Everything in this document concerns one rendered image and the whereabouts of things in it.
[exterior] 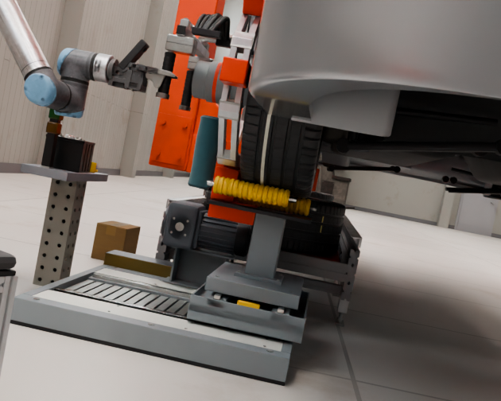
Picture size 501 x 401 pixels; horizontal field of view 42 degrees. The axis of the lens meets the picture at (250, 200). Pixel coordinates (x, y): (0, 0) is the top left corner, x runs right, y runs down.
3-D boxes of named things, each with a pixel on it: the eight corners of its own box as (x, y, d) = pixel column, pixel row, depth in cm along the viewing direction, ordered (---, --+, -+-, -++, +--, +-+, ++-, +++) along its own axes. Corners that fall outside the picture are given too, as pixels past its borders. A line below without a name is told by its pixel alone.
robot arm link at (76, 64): (64, 79, 219) (69, 49, 218) (99, 86, 217) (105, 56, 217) (52, 74, 209) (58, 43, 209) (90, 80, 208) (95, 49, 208)
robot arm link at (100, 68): (105, 56, 217) (95, 50, 207) (119, 59, 216) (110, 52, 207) (100, 83, 217) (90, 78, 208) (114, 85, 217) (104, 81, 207)
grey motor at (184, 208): (256, 306, 248) (274, 215, 247) (149, 282, 252) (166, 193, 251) (261, 297, 266) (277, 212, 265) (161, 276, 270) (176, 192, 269)
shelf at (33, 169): (66, 181, 226) (67, 172, 225) (19, 171, 227) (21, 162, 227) (107, 181, 268) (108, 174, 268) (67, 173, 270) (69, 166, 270)
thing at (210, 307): (300, 347, 200) (306, 315, 199) (185, 321, 203) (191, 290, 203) (304, 314, 249) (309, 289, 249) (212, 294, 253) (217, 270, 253)
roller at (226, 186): (294, 209, 209) (297, 191, 209) (203, 191, 212) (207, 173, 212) (295, 208, 215) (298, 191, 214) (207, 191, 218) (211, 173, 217)
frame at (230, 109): (228, 165, 198) (263, -14, 196) (207, 161, 199) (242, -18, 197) (249, 169, 253) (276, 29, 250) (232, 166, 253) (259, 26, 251)
